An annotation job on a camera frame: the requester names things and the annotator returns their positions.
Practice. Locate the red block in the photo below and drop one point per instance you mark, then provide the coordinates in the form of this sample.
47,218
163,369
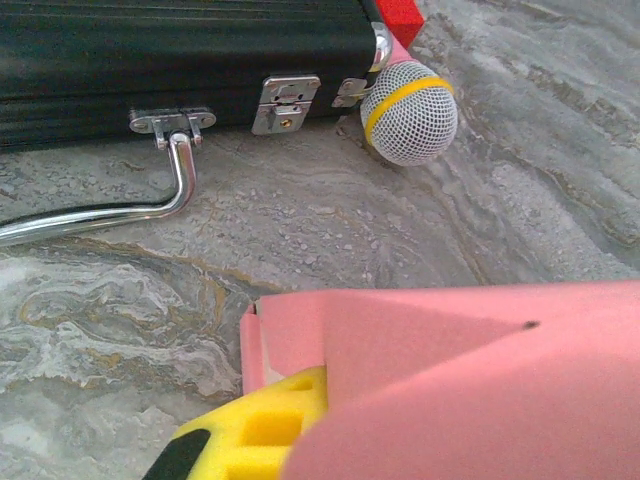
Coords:
400,17

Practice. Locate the black ribbed carrying case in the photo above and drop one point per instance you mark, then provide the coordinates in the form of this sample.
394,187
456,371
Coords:
175,55

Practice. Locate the pink microphone with mesh head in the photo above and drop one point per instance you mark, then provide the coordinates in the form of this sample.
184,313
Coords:
410,115

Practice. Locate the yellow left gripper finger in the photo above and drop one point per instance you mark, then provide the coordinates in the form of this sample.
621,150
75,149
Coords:
260,430

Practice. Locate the pink paper box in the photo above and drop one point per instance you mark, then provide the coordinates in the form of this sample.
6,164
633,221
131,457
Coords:
450,390

